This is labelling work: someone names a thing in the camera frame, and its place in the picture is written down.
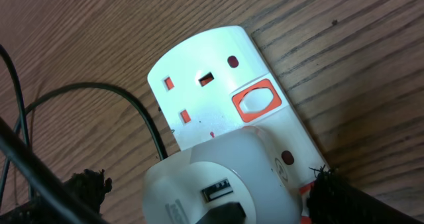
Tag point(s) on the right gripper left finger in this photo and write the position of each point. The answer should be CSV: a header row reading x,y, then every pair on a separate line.
x,y
77,200

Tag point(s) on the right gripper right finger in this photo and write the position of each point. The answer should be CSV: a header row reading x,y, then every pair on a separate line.
x,y
332,200

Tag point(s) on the white power strip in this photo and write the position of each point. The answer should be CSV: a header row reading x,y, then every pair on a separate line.
x,y
216,82

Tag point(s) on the white USB charger plug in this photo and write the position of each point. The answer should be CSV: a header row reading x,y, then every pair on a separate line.
x,y
233,178

